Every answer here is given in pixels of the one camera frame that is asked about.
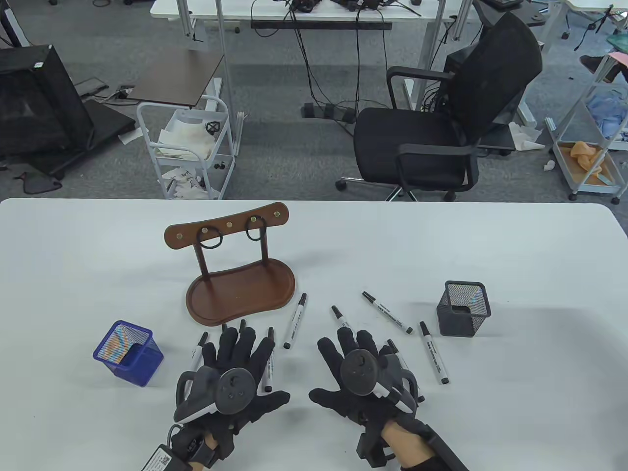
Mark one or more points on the person's left hand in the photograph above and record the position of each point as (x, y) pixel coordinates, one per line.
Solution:
(245, 353)

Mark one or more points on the person's right hand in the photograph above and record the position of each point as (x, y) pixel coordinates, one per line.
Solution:
(351, 343)

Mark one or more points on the grey white hand controller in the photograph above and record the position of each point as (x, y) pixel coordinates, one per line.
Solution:
(360, 373)
(233, 390)

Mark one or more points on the black elastic band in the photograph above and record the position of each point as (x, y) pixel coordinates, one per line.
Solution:
(210, 247)
(255, 240)

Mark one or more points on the black forearm battery box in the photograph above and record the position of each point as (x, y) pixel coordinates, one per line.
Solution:
(162, 458)
(446, 451)

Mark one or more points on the brown wooden hook stand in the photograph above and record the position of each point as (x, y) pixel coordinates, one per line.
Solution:
(240, 294)

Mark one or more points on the blue mesh pen holder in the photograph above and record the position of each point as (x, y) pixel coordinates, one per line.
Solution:
(142, 363)

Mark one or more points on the black mesh pen holder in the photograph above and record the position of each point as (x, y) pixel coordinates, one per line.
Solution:
(461, 321)

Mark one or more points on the white rolling cart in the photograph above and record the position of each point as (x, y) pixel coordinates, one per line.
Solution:
(216, 184)
(559, 157)

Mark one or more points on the white scribbled paper sheets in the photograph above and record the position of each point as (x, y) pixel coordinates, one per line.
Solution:
(184, 184)

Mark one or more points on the black mesh office chair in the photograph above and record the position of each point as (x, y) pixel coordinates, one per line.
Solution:
(407, 147)

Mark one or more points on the white crumpled paper sheet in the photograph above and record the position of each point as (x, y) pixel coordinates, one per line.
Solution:
(186, 137)

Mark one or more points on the small black round object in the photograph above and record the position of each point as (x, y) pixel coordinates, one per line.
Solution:
(212, 127)

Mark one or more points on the black floor power strip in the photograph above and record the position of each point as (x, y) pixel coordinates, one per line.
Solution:
(326, 112)

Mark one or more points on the white floor paper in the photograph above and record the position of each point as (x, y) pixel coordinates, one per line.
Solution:
(525, 137)
(130, 137)

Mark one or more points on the black triangular floor object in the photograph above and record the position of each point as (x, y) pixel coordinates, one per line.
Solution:
(41, 185)

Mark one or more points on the white crumpled tissue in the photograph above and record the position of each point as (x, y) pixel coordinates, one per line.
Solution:
(549, 165)

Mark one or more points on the black floor platform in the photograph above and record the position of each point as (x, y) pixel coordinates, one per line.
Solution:
(110, 120)

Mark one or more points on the brown side table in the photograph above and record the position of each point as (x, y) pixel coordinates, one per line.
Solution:
(176, 76)

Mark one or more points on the orange cloth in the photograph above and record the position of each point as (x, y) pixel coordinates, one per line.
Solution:
(584, 154)

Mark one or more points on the black computer tower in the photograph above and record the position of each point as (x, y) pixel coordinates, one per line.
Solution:
(454, 61)

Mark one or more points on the black mesh box cabinet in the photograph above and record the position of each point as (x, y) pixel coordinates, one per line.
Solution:
(34, 103)

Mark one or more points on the black headset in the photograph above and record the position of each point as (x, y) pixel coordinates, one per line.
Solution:
(304, 5)

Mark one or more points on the light blue cloth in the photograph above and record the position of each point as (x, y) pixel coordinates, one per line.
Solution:
(606, 115)

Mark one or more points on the white office desk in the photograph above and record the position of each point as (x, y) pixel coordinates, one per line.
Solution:
(221, 9)

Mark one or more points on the teal cloth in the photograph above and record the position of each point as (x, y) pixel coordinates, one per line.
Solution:
(615, 41)

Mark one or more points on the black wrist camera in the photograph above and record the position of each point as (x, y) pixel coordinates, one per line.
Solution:
(373, 449)

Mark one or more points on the silver metal post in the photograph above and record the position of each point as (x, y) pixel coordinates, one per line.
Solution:
(224, 73)

